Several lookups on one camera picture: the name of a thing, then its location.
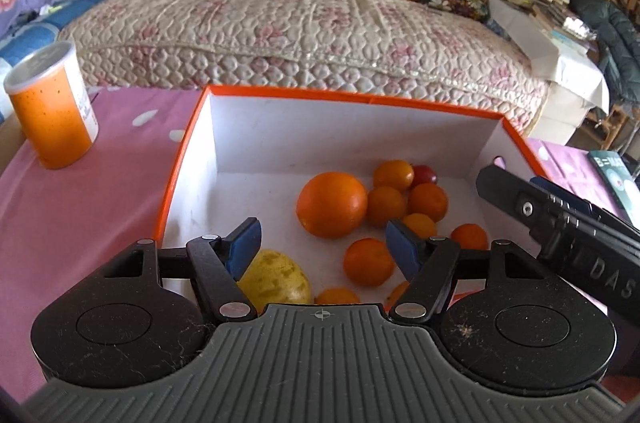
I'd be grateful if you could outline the red plum tomato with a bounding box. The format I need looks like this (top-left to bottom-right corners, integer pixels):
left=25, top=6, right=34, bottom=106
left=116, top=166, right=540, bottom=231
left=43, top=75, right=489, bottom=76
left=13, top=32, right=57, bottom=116
left=411, top=165, right=438, bottom=188

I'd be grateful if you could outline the smooth orange kumquat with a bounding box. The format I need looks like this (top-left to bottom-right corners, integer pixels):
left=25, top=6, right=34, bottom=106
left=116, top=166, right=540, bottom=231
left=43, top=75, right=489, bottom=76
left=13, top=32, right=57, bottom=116
left=408, top=183, right=449, bottom=223
left=366, top=186, right=407, bottom=229
left=372, top=160, right=414, bottom=192

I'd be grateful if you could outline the textured orange mandarin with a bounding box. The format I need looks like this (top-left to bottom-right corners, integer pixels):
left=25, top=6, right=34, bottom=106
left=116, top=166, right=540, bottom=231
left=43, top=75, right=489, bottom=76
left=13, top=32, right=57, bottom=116
left=343, top=238, right=396, bottom=287

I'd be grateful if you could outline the dark green jacket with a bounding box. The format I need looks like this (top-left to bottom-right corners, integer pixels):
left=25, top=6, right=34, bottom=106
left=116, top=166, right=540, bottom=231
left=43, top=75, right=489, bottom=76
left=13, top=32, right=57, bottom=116
left=570, top=0, right=639, bottom=106

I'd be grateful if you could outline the small orange fruit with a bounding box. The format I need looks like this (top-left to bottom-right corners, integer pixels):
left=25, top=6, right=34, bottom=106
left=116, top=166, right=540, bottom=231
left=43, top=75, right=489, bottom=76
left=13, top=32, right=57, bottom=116
left=450, top=224, right=489, bottom=251
left=402, top=213, right=437, bottom=239

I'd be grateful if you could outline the teal paperback book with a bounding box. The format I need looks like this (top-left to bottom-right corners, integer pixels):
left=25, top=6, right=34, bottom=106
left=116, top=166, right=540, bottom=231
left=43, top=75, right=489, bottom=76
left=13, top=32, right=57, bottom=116
left=587, top=151, right=640, bottom=228

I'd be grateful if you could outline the white paper-covered side table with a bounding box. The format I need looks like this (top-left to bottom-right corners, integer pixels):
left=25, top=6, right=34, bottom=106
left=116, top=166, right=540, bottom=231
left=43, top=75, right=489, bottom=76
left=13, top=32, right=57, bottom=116
left=488, top=0, right=610, bottom=144

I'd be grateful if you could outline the orange cylindrical cup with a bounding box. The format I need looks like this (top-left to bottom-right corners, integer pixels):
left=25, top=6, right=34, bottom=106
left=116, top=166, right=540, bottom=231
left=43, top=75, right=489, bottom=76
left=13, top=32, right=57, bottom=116
left=3, top=40, right=99, bottom=169

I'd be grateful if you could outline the blue white striped blanket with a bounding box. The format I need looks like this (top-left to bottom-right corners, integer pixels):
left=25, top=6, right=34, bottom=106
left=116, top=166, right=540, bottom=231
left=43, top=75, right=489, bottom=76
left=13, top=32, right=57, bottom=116
left=1, top=0, right=102, bottom=79

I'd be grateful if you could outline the orange cardboard box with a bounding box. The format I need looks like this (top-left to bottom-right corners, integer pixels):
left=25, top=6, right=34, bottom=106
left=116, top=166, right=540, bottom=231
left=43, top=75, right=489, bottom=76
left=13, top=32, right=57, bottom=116
left=152, top=84, right=640, bottom=404

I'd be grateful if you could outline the quilted beige bedspread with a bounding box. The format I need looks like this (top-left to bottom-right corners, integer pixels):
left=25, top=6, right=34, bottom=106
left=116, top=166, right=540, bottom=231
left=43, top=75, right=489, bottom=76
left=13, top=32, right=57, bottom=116
left=61, top=0, right=548, bottom=132

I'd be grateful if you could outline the yellow potato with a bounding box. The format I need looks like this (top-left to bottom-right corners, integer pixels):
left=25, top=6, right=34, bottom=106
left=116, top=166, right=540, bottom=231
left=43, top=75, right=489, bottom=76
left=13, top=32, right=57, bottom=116
left=236, top=249, right=312, bottom=313

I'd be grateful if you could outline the pink flower-print cloth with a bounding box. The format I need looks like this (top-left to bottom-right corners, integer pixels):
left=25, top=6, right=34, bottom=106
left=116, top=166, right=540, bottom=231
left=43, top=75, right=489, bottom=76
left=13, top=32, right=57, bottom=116
left=1, top=88, right=200, bottom=401

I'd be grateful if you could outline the large smooth orange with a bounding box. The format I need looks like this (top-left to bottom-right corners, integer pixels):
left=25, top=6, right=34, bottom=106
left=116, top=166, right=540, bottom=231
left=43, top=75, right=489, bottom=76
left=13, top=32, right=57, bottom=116
left=295, top=172, right=368, bottom=240

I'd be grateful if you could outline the small reddish-orange fruit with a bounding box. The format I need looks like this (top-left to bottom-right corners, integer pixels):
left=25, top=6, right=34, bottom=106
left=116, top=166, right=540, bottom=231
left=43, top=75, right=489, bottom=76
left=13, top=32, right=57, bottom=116
left=314, top=287, right=361, bottom=305

